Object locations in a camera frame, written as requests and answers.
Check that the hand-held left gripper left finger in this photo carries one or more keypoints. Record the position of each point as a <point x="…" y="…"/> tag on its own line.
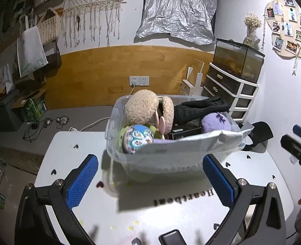
<point x="82" y="181"/>

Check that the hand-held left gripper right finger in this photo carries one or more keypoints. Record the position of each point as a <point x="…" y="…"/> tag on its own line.
<point x="218" y="181"/>

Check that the black cap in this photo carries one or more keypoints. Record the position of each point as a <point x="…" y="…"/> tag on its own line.
<point x="261" y="132"/>

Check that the clear plastic container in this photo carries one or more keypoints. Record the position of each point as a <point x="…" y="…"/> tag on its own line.
<point x="150" y="163"/>

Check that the grey plastic mailer bag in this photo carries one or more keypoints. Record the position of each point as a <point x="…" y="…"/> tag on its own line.
<point x="191" y="143"/>

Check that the purple plush toy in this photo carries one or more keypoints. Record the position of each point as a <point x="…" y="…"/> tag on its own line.
<point x="214" y="123"/>

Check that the black box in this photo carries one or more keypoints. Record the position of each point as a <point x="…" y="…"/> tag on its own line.
<point x="184" y="132"/>

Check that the patterned round plush ball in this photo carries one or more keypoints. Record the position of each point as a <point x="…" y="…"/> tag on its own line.
<point x="137" y="139"/>

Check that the black phone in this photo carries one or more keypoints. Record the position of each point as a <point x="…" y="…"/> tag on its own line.
<point x="172" y="237"/>

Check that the black garment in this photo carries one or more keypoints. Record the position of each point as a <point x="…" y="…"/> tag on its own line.
<point x="191" y="112"/>

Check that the green packet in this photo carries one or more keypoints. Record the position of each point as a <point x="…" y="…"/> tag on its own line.
<point x="34" y="108"/>

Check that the black and white drawer unit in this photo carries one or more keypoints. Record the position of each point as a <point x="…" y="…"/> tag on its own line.
<point x="227" y="86"/>

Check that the beige fuzzy plush toy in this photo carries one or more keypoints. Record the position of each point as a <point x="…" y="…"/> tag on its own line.
<point x="140" y="107"/>

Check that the glass tank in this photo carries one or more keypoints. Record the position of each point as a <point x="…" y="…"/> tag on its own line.
<point x="238" y="61"/>

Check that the white wooden organiser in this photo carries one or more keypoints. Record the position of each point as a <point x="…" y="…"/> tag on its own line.
<point x="191" y="85"/>

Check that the cardboard box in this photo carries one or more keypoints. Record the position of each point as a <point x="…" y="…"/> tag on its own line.
<point x="29" y="94"/>

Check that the photo board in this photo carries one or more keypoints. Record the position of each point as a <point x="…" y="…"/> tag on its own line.
<point x="290" y="25"/>

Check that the wooden headboard panel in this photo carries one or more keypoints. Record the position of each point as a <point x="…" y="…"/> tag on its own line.
<point x="94" y="69"/>

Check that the dried flowers in vase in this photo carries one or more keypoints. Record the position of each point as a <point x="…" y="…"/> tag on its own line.
<point x="252" y="28"/>

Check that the printed paper bag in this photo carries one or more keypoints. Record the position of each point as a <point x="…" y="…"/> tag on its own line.
<point x="2" y="81"/>

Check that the white tote bag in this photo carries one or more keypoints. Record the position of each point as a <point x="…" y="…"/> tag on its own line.
<point x="30" y="51"/>

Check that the cream woven bag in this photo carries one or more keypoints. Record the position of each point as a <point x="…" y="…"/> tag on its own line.
<point x="48" y="28"/>

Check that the silver foil sheet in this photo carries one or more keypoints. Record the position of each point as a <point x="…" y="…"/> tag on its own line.
<point x="178" y="7"/>

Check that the white wall socket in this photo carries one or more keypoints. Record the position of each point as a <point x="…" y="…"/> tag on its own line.
<point x="144" y="81"/>
<point x="133" y="81"/>

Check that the cream macrame wall hanging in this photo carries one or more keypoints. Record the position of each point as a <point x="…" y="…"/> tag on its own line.
<point x="94" y="10"/>

